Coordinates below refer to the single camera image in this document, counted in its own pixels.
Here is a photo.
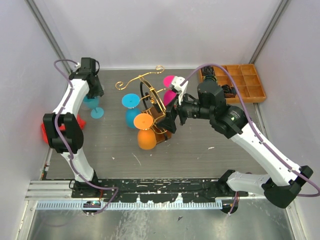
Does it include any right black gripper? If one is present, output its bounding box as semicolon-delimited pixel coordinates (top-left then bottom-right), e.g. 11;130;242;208
155;89;214;134

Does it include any light blue wine glass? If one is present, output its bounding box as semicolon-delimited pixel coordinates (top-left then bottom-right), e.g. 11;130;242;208
83;96;104;119

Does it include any orange wine glass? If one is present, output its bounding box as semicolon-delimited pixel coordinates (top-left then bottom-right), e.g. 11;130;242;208
133;113;157;150

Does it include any pink wine glass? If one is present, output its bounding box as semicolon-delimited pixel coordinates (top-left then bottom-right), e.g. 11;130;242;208
163;75;177;107

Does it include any red cloth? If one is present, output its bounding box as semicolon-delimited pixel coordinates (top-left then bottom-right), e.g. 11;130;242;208
41;112;87;147

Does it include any wooden compartment tray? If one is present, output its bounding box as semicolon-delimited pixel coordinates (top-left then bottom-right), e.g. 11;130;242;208
198;64;267;104

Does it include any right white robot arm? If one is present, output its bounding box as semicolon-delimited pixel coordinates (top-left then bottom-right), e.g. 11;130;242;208
157;78;313;209

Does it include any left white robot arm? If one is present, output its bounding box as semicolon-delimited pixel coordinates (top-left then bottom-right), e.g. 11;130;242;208
42;57;104;198

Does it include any gold wine glass rack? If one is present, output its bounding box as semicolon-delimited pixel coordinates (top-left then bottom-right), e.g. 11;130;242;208
130;72;172;145

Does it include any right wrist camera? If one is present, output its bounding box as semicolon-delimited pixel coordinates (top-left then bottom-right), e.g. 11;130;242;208
169;76;188;106

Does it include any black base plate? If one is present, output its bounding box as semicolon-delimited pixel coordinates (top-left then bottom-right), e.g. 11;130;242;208
71;177;250;204

